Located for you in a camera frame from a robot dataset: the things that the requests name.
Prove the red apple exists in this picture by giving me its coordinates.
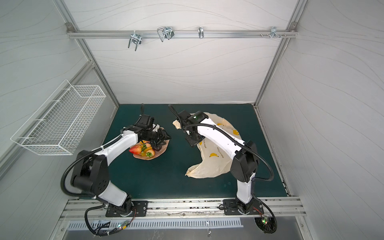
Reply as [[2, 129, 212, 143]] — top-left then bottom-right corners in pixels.
[[129, 146, 142, 155]]

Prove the cream plastic banana bag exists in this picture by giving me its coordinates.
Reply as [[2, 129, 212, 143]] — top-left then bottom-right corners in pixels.
[[186, 112, 242, 179]]

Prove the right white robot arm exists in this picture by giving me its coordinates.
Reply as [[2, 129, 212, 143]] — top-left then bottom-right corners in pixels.
[[173, 111, 275, 215]]

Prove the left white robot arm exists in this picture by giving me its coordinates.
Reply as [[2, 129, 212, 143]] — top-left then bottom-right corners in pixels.
[[61, 114, 171, 216]]

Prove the yellow banana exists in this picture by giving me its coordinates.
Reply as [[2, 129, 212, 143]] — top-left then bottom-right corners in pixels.
[[139, 141, 152, 157]]

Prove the pink wavy plate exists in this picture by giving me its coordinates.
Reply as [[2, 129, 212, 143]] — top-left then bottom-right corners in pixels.
[[129, 127, 171, 161]]

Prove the green table mat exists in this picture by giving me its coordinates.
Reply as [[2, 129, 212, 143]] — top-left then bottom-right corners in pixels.
[[109, 104, 275, 199]]

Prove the metal clamp hook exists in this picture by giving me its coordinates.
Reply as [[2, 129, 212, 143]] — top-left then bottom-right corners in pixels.
[[198, 27, 204, 39], [128, 32, 142, 51], [260, 27, 287, 39], [157, 27, 175, 42]]

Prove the white vent strip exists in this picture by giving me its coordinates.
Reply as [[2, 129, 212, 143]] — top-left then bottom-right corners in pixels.
[[67, 218, 244, 231]]

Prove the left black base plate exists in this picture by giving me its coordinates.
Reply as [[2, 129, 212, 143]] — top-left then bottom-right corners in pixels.
[[106, 200, 149, 218]]

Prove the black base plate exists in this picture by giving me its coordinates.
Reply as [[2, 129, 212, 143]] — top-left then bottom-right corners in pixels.
[[218, 198, 264, 216], [106, 200, 149, 218]]

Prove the white wire basket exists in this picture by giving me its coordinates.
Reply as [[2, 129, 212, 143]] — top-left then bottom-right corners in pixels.
[[11, 80, 106, 156]]

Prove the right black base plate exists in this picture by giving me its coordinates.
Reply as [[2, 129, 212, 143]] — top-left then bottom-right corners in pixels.
[[218, 198, 264, 216]]

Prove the left black cable bundle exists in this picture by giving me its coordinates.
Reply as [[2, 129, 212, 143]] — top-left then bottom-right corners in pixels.
[[83, 203, 137, 237]]

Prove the black cable bundle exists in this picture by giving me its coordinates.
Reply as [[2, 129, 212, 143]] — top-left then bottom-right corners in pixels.
[[254, 197, 278, 234], [83, 203, 137, 237]]

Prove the aluminium top rail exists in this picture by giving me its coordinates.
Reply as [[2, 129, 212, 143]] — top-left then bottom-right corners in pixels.
[[67, 29, 299, 40]]

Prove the right black cable bundle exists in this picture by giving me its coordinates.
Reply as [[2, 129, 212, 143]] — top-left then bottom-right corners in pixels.
[[254, 197, 278, 234]]

